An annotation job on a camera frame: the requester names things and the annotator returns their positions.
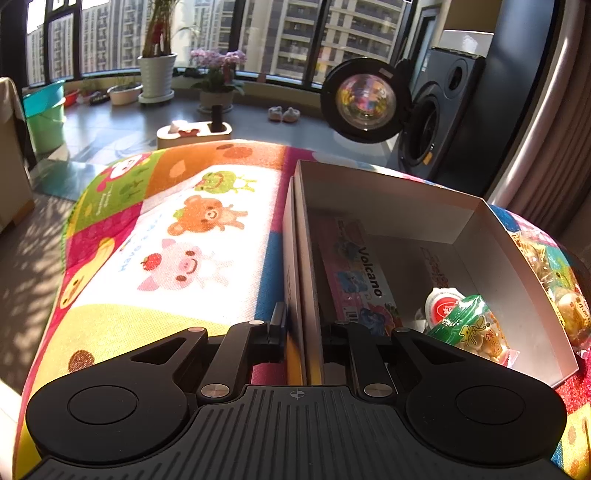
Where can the wooden tissue holder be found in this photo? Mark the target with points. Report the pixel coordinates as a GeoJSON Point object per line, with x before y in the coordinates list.
{"type": "Point", "coordinates": [203, 138]}

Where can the green snack bag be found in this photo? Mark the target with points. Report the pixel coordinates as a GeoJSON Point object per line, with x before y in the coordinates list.
{"type": "Point", "coordinates": [475, 327]}

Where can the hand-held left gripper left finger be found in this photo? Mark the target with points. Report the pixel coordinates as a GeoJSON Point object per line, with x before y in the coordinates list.
{"type": "Point", "coordinates": [280, 328]}

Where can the black cylinder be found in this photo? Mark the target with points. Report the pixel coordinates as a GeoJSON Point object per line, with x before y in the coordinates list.
{"type": "Point", "coordinates": [217, 117]}

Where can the pink printed flat box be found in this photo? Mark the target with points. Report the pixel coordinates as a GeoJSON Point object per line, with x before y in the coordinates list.
{"type": "Point", "coordinates": [355, 277]}

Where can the white slipper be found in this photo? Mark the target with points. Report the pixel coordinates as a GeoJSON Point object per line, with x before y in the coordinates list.
{"type": "Point", "coordinates": [291, 115]}
{"type": "Point", "coordinates": [275, 114]}

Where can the jelly cup with red label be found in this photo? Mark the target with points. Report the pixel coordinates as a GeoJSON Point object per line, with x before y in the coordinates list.
{"type": "Point", "coordinates": [441, 307]}

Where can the cartoon animal printed blanket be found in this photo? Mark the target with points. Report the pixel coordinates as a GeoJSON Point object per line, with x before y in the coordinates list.
{"type": "Point", "coordinates": [184, 277]}

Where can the dark plant tray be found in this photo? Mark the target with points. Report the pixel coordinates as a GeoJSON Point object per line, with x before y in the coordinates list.
{"type": "Point", "coordinates": [98, 98]}

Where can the tall plant in white pot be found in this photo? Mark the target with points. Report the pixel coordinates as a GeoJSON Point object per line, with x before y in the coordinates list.
{"type": "Point", "coordinates": [157, 74]}

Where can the white cardboard box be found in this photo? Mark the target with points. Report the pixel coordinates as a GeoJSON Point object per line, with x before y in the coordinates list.
{"type": "Point", "coordinates": [415, 217]}

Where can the beige cabinet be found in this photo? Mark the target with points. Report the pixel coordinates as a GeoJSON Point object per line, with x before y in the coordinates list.
{"type": "Point", "coordinates": [11, 184]}

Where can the teal plastic basin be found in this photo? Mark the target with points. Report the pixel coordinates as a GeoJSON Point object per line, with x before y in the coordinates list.
{"type": "Point", "coordinates": [44, 99]}

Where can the grey washing machine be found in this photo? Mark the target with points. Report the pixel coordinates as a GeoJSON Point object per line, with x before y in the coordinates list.
{"type": "Point", "coordinates": [443, 83]}

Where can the green plastic bucket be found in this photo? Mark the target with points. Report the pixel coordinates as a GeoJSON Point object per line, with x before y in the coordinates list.
{"type": "Point", "coordinates": [46, 131]}

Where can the beige planter bowl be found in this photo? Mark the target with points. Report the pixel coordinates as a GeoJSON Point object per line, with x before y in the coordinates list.
{"type": "Point", "coordinates": [124, 94]}

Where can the red plastic basin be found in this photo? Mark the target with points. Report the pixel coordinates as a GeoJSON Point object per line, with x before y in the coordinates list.
{"type": "Point", "coordinates": [71, 98]}

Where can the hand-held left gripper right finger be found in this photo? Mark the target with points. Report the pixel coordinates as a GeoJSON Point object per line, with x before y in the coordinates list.
{"type": "Point", "coordinates": [328, 342]}

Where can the pink orchid in pot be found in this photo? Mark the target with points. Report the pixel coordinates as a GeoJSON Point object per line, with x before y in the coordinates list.
{"type": "Point", "coordinates": [214, 99]}

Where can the bread bag with yellow label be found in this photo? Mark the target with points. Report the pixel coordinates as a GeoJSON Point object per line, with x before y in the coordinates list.
{"type": "Point", "coordinates": [538, 258]}

